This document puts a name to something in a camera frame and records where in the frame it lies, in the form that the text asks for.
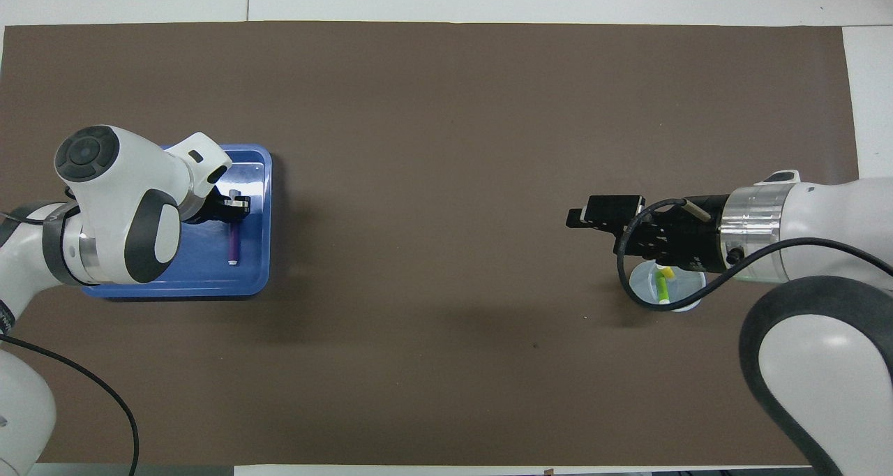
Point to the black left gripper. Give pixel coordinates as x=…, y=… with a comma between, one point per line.
x=202, y=211

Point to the yellow marker pen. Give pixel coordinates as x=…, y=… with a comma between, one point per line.
x=668, y=272

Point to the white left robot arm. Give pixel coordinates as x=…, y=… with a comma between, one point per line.
x=118, y=176

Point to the blue plastic tray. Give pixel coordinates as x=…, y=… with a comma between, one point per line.
x=251, y=273

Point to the brown table mat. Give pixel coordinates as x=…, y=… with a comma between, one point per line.
x=446, y=113

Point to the purple marker pen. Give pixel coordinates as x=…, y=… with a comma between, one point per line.
x=232, y=242

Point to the green marker pen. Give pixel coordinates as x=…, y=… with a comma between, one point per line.
x=663, y=291

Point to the translucent plastic cup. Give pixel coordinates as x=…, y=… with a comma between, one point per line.
x=687, y=294

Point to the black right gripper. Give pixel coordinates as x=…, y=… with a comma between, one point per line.
x=684, y=235

